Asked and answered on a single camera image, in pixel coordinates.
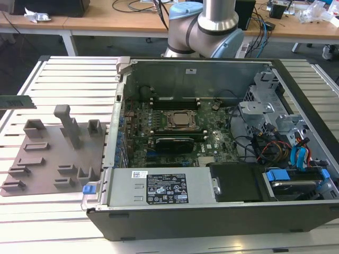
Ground blue flat wire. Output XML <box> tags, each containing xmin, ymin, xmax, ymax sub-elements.
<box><xmin>290</xmin><ymin>146</ymin><xmax>309</xmax><ymax>173</ymax></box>

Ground black plastic shroud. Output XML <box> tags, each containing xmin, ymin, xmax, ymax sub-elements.
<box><xmin>206</xmin><ymin>162</ymin><xmax>268</xmax><ymax>203</ymax></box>

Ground clear plastic bags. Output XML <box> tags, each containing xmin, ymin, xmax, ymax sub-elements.
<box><xmin>299</xmin><ymin>2</ymin><xmax>335</xmax><ymax>25</ymax></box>

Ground red flat wire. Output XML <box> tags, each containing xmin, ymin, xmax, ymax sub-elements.
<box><xmin>304</xmin><ymin>137</ymin><xmax>315</xmax><ymax>170</ymax></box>

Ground silver CPU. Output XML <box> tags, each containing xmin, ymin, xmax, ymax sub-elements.
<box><xmin>171</xmin><ymin>112</ymin><xmax>191</xmax><ymax>125</ymax></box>

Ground wooden office desk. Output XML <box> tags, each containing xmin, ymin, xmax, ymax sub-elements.
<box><xmin>0</xmin><ymin>4</ymin><xmax>175</xmax><ymax>56</ymax></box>
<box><xmin>238</xmin><ymin>7</ymin><xmax>339</xmax><ymax>53</ymax></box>

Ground yellow and orange wires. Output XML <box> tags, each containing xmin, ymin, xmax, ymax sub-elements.
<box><xmin>261</xmin><ymin>141</ymin><xmax>292</xmax><ymax>159</ymax></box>

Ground blue disk carrier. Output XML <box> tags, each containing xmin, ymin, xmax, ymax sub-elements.
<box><xmin>264</xmin><ymin>169</ymin><xmax>329</xmax><ymax>198</ymax></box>

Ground small black box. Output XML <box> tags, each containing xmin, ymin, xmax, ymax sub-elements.
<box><xmin>269</xmin><ymin>4</ymin><xmax>287</xmax><ymax>20</ymax></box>

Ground black cable bundle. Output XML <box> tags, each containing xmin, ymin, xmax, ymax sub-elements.
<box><xmin>227</xmin><ymin>104</ymin><xmax>255</xmax><ymax>162</ymax></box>

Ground black graphics card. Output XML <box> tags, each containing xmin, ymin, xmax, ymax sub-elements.
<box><xmin>154</xmin><ymin>136</ymin><xmax>195</xmax><ymax>153</ymax></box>

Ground grey metal power supply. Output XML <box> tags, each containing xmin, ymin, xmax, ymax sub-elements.
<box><xmin>104</xmin><ymin>167</ymin><xmax>212</xmax><ymax>207</ymax></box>

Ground black computer box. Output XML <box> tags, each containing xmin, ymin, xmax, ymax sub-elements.
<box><xmin>10</xmin><ymin>0</ymin><xmax>91</xmax><ymax>18</ymax></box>

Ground grey case latch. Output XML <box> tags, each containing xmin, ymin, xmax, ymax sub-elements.
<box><xmin>115</xmin><ymin>56</ymin><xmax>131</xmax><ymax>75</ymax></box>

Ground thin blue cable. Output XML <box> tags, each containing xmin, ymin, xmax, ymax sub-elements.
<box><xmin>260</xmin><ymin>15</ymin><xmax>267</xmax><ymax>58</ymax></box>

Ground green RAM stick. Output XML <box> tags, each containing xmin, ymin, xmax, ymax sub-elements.
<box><xmin>0</xmin><ymin>95</ymin><xmax>38</xmax><ymax>111</ymax></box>

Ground silver metal disk bay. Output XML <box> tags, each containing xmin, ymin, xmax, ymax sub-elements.
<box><xmin>237</xmin><ymin>70</ymin><xmax>312</xmax><ymax>149</ymax></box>

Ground black open PC case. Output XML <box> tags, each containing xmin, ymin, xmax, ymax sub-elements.
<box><xmin>79</xmin><ymin>56</ymin><xmax>339</xmax><ymax>242</ymax></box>

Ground green motherboard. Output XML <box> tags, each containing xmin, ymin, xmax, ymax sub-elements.
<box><xmin>123</xmin><ymin>96</ymin><xmax>240</xmax><ymax>168</ymax></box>

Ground tall black box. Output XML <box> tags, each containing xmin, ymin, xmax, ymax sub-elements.
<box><xmin>234</xmin><ymin>0</ymin><xmax>257</xmax><ymax>31</ymax></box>

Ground crumpled silver wrapper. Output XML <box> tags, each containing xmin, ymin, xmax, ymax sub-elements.
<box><xmin>23</xmin><ymin>7</ymin><xmax>52</xmax><ymax>23</ymax></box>

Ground silver hard disk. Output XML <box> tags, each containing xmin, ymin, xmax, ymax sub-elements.
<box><xmin>270</xmin><ymin>179</ymin><xmax>324</xmax><ymax>202</ymax></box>

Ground grey parts rack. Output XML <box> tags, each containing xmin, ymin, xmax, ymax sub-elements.
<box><xmin>0</xmin><ymin>104</ymin><xmax>108</xmax><ymax>198</ymax></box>

